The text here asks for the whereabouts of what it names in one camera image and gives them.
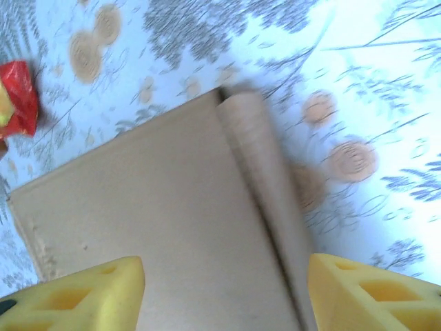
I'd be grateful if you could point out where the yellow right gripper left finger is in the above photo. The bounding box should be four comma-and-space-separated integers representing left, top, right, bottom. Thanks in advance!
0, 255, 146, 331

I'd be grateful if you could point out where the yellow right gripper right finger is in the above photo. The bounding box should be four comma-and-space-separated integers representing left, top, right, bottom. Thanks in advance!
307, 252, 441, 331

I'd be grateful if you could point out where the brown cardboard paper box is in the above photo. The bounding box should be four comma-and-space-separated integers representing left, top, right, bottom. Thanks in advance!
6, 86, 320, 331

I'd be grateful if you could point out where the floral patterned table cover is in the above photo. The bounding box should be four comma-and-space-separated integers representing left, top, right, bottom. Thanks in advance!
0, 0, 441, 331

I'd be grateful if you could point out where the red snack packet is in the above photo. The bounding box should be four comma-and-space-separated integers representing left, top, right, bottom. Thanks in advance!
0, 60, 39, 139

